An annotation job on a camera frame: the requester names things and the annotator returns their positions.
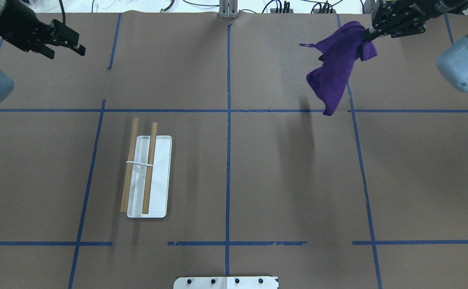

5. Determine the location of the purple towel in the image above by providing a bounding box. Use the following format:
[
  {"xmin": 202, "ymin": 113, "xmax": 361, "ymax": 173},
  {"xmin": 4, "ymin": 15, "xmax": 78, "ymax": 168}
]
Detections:
[{"xmin": 299, "ymin": 21, "xmax": 378, "ymax": 116}]

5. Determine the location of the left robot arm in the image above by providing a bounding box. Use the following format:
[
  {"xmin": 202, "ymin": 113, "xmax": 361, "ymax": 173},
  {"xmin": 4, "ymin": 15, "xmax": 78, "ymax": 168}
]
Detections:
[{"xmin": 0, "ymin": 0, "xmax": 86, "ymax": 103}]

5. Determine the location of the white towel rack with wooden bars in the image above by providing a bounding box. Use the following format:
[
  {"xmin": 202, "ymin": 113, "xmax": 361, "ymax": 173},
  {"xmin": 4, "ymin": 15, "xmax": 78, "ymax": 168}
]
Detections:
[{"xmin": 120, "ymin": 117, "xmax": 172, "ymax": 218}]

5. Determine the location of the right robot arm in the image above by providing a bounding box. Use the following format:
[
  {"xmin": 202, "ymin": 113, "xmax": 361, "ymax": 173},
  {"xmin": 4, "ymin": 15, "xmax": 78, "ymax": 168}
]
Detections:
[{"xmin": 363, "ymin": 0, "xmax": 468, "ymax": 93}]

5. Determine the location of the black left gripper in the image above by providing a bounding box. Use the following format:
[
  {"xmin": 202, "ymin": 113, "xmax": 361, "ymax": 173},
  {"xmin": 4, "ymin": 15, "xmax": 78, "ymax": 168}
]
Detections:
[{"xmin": 0, "ymin": 0, "xmax": 86, "ymax": 60}]

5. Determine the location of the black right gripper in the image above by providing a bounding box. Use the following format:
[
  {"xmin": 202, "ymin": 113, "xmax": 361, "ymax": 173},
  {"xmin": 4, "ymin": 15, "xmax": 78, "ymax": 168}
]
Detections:
[{"xmin": 361, "ymin": 0, "xmax": 468, "ymax": 43}]

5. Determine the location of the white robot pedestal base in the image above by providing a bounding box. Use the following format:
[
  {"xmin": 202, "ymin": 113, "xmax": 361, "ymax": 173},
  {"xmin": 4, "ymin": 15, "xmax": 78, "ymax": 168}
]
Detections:
[{"xmin": 173, "ymin": 276, "xmax": 279, "ymax": 289}]

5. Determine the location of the aluminium camera mount post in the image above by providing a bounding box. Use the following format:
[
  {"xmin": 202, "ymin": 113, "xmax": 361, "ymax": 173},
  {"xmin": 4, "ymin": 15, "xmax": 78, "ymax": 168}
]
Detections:
[{"xmin": 219, "ymin": 0, "xmax": 239, "ymax": 19}]

